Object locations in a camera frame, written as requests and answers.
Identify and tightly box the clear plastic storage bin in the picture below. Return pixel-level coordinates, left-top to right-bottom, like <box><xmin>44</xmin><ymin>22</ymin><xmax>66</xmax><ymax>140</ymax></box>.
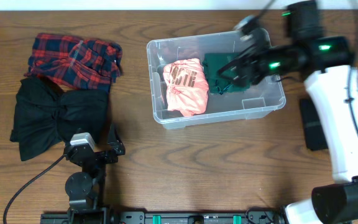
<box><xmin>146</xmin><ymin>31</ymin><xmax>286</xmax><ymax>129</ymax></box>

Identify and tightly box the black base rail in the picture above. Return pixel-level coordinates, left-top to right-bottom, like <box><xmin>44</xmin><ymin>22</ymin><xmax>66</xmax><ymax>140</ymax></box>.
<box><xmin>40</xmin><ymin>210</ymin><xmax>286</xmax><ymax>224</ymax></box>

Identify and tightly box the black garment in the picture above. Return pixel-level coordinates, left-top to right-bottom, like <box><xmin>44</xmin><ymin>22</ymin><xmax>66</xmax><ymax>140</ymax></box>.
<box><xmin>10</xmin><ymin>77</ymin><xmax>109</xmax><ymax>161</ymax></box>
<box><xmin>300</xmin><ymin>99</ymin><xmax>328</xmax><ymax>151</ymax></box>

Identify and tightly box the red navy plaid shirt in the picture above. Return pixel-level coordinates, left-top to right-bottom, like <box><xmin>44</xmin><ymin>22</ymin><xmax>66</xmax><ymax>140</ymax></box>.
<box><xmin>24</xmin><ymin>33</ymin><xmax>123</xmax><ymax>93</ymax></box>

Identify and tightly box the pink printed shirt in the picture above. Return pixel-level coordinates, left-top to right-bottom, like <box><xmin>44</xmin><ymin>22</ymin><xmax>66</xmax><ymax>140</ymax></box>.
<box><xmin>163</xmin><ymin>58</ymin><xmax>209</xmax><ymax>116</ymax></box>

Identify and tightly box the black bundled garment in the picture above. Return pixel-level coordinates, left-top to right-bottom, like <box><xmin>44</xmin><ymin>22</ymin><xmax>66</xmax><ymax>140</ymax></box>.
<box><xmin>10</xmin><ymin>77</ymin><xmax>109</xmax><ymax>161</ymax></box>

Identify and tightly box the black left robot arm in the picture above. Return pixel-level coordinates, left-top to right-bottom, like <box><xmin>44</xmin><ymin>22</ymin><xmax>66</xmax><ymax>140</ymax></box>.
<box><xmin>63</xmin><ymin>125</ymin><xmax>248</xmax><ymax>224</ymax></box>

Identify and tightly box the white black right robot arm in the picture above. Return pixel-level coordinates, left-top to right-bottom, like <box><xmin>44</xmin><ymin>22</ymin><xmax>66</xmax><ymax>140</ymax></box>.
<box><xmin>227</xmin><ymin>1</ymin><xmax>358</xmax><ymax>223</ymax></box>

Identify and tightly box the dark green garment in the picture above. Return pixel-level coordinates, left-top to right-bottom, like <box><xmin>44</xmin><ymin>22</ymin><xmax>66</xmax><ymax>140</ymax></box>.
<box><xmin>202</xmin><ymin>53</ymin><xmax>250</xmax><ymax>95</ymax></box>

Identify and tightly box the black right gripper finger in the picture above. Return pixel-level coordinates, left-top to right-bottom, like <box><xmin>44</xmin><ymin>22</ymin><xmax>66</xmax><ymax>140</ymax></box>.
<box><xmin>218</xmin><ymin>59</ymin><xmax>247</xmax><ymax>87</ymax></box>
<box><xmin>233</xmin><ymin>44</ymin><xmax>259</xmax><ymax>62</ymax></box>

